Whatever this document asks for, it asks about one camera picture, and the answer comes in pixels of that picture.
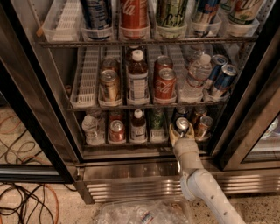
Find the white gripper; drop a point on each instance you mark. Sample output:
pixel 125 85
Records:
pixel 185 147

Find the blue pepsi can front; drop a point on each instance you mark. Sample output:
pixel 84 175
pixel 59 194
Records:
pixel 181 126

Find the blue pepsi can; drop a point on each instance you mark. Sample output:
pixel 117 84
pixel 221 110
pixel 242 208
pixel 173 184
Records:
pixel 181 126
pixel 179 111

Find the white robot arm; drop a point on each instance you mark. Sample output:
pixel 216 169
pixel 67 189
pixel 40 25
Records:
pixel 197 182

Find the gold can bottom front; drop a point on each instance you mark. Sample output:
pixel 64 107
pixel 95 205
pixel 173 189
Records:
pixel 203 126

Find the gold can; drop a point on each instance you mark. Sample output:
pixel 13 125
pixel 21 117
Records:
pixel 109 86
pixel 203 126
pixel 110 63
pixel 198 112

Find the blue pepsi can rear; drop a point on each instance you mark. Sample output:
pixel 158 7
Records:
pixel 179 111

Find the gold can bottom rear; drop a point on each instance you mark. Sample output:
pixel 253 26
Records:
pixel 198 112

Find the green can bottom shelf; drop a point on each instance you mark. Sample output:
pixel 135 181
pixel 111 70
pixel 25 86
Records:
pixel 157 118

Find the green can shelf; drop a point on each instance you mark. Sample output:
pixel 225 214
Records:
pixel 157 118
pixel 171 13

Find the tea bottle bottom shelf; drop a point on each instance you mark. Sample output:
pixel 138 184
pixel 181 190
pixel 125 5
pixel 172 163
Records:
pixel 138 127

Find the tea bottle shelf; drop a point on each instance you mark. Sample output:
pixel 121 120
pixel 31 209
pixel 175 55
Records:
pixel 138 76
pixel 138 127

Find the water bottle middle shelf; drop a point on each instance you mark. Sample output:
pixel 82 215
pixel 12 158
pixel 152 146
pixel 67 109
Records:
pixel 198 73

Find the water bottle shelf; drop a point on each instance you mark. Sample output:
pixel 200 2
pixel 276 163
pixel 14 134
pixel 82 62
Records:
pixel 198 73
pixel 93 127

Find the red coke can front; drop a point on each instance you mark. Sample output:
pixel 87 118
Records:
pixel 165 84

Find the red coke can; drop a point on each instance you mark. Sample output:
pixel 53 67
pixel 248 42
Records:
pixel 161 62
pixel 165 84
pixel 134 18

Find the red can bottom front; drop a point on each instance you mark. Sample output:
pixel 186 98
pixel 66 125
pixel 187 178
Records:
pixel 116 131

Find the blue slim can front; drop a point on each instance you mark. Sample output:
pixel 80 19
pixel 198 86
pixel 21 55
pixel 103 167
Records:
pixel 222 84

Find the blue slim can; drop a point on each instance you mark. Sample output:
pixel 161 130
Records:
pixel 217 62
pixel 222 84

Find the red can bottom rear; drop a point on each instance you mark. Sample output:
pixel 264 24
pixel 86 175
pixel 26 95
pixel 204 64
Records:
pixel 115 115

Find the right fridge glass door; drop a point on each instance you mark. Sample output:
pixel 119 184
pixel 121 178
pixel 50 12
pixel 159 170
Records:
pixel 248 141

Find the fridge glass door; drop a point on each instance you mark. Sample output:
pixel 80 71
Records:
pixel 22 90
pixel 248 141

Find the tea bottle middle shelf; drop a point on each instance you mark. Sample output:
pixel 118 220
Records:
pixel 138 76

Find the red coke can rear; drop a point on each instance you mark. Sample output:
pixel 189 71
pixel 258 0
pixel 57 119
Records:
pixel 161 62

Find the blue slim can rear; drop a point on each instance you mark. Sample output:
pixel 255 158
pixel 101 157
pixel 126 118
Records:
pixel 217 62

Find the gold can middle front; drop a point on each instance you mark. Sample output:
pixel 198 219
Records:
pixel 109 86

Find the water bottle bottom shelf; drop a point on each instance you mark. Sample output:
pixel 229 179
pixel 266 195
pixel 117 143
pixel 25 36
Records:
pixel 93 127

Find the gold can middle rear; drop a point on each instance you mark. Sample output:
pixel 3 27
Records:
pixel 110 63

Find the blue silver can top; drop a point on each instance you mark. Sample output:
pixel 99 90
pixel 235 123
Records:
pixel 203 15

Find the green can top shelf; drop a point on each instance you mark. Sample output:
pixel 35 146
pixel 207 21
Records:
pixel 171 13

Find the red coke can top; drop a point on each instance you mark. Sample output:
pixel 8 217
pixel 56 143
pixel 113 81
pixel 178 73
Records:
pixel 134 18

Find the white green can top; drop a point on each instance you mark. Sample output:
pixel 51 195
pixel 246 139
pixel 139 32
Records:
pixel 244 11

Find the left fridge glass door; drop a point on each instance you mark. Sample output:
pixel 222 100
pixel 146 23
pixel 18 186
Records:
pixel 22 90

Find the blue can top shelf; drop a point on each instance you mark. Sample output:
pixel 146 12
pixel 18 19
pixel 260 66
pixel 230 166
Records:
pixel 98 18

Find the clear plastic bin floor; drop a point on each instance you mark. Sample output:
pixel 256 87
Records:
pixel 146 211

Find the empty white tray middle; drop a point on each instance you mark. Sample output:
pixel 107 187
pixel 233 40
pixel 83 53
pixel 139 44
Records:
pixel 84 89

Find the empty white tray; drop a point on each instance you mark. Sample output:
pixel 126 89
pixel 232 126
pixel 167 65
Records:
pixel 84 89
pixel 63 21

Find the empty white tray top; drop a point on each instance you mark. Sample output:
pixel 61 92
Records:
pixel 63 21

